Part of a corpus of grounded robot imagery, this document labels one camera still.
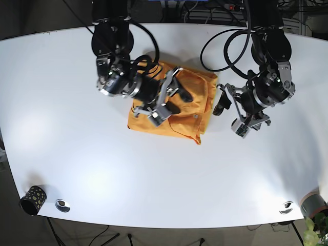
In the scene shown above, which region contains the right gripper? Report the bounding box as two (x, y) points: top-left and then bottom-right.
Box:
(133, 67), (193, 127)

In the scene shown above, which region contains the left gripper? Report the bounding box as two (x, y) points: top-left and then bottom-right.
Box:
(213, 84), (271, 138)

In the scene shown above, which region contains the orange yellow T-shirt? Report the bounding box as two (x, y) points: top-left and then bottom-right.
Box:
(127, 67), (218, 145)

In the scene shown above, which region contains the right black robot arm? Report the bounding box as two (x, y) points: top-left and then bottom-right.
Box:
(91, 1), (193, 127)

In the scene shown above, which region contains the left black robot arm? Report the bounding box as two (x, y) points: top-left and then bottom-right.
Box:
(213, 1), (296, 138)

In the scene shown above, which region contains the grey plant pot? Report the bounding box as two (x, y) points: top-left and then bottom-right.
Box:
(300, 193), (327, 219)

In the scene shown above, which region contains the black gold-dotted cup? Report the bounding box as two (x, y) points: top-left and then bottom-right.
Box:
(19, 186), (47, 216)

